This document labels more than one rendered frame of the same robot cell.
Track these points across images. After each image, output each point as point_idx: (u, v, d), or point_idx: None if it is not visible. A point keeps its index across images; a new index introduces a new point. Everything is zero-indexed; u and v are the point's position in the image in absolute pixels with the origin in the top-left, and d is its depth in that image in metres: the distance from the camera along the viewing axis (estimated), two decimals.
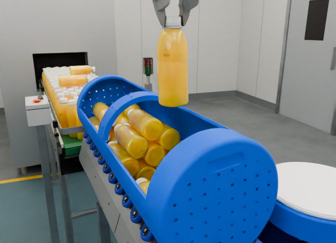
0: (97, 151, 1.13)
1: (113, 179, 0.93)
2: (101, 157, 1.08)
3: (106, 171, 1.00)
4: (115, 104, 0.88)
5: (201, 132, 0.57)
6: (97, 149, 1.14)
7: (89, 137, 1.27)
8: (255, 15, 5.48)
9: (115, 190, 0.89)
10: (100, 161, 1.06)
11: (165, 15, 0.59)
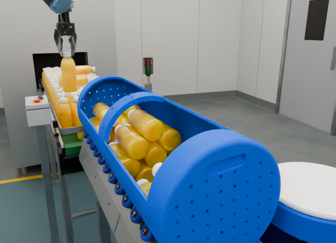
0: (96, 152, 1.13)
1: (111, 181, 0.93)
2: (101, 157, 1.08)
3: (105, 172, 1.00)
4: (116, 105, 0.88)
5: (203, 133, 0.56)
6: (97, 149, 1.14)
7: (89, 138, 1.26)
8: (255, 15, 5.48)
9: (115, 189, 0.89)
10: (99, 162, 1.07)
11: (62, 52, 1.36)
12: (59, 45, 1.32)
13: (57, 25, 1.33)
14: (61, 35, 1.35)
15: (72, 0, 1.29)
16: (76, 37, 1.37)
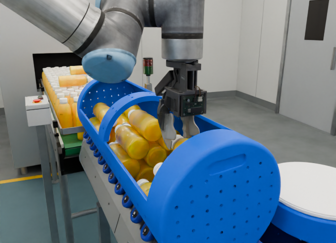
0: (96, 152, 1.13)
1: (111, 181, 0.93)
2: (101, 157, 1.08)
3: (105, 172, 1.00)
4: (116, 105, 0.88)
5: (203, 133, 0.56)
6: (97, 149, 1.14)
7: (89, 138, 1.26)
8: (255, 15, 5.48)
9: (115, 189, 0.89)
10: (99, 162, 1.07)
11: (171, 140, 0.70)
12: (171, 133, 0.66)
13: (166, 92, 0.66)
14: (169, 110, 0.69)
15: (202, 45, 0.63)
16: None
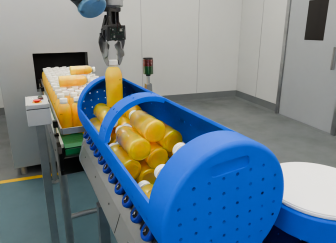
0: (95, 153, 1.13)
1: (110, 181, 0.94)
2: (101, 157, 1.08)
3: (104, 172, 1.01)
4: (116, 105, 0.87)
5: (206, 134, 0.55)
6: (97, 150, 1.14)
7: (89, 139, 1.26)
8: (255, 15, 5.48)
9: (115, 187, 0.89)
10: (98, 162, 1.07)
11: (108, 60, 1.13)
12: (106, 53, 1.09)
13: (103, 28, 1.10)
14: (106, 40, 1.12)
15: None
16: (124, 42, 1.14)
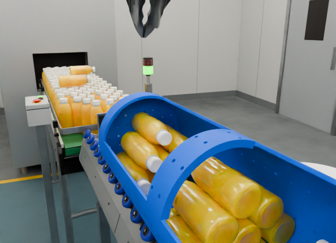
0: (94, 152, 1.15)
1: (114, 177, 0.93)
2: (101, 157, 1.08)
3: (104, 165, 1.03)
4: (178, 154, 0.53)
5: None
6: (95, 152, 1.14)
7: (87, 140, 1.27)
8: (255, 15, 5.48)
9: (116, 191, 0.88)
10: (103, 158, 1.06)
11: (143, 26, 0.55)
12: (135, 17, 0.51)
13: None
14: None
15: None
16: None
